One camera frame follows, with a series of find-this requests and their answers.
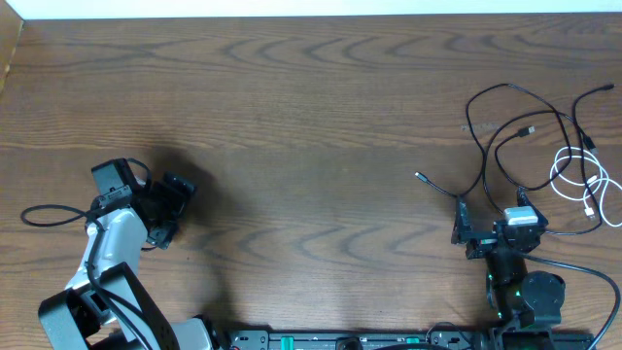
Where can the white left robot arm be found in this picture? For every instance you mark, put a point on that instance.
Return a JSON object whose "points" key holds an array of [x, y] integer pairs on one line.
{"points": [[104, 305]]}

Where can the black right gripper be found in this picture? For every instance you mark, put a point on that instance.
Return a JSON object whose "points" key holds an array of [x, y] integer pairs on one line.
{"points": [[480, 244]]}

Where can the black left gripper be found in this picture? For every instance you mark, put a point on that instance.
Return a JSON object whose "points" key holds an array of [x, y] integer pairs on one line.
{"points": [[177, 198]]}

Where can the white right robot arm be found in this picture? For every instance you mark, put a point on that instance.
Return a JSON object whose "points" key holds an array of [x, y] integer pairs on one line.
{"points": [[528, 303]]}

